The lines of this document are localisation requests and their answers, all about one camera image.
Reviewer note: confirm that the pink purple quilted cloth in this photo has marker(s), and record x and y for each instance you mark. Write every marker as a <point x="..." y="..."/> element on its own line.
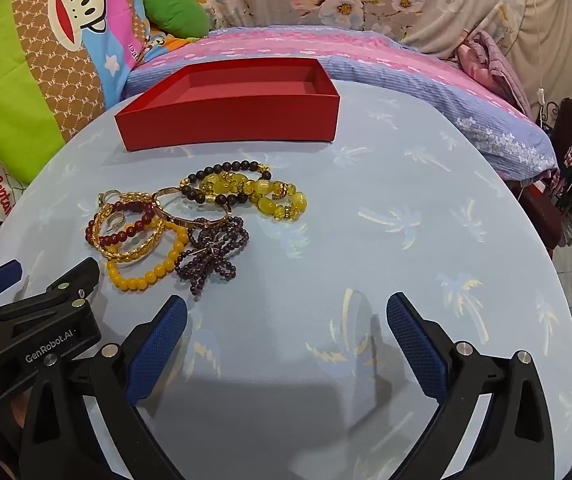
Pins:
<point x="491" y="65"/>

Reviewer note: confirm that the cartoon monkey printed blanket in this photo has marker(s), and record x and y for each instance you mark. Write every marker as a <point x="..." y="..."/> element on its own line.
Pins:
<point x="40" y="60"/>

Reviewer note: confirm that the rose gold bangle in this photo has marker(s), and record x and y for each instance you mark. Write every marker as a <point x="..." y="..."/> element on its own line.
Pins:
<point x="193" y="220"/>

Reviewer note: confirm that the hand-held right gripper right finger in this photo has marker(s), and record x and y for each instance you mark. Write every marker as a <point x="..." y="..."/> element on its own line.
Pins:
<point x="416" y="345"/>

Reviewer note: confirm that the red cardboard box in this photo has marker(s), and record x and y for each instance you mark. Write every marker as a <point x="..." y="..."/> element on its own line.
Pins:
<point x="225" y="120"/>

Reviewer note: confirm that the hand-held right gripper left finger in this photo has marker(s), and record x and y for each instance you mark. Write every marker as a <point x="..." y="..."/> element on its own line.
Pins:
<point x="158" y="350"/>

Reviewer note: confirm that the dark metal chair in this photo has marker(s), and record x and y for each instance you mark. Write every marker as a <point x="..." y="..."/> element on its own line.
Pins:
<point x="568" y="125"/>

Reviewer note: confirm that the pink and blue striped pillow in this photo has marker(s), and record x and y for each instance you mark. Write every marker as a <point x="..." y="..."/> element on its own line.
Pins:
<point x="416" y="60"/>

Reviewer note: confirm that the green cushion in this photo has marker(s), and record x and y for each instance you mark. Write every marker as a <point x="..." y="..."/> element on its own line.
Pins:
<point x="175" y="12"/>

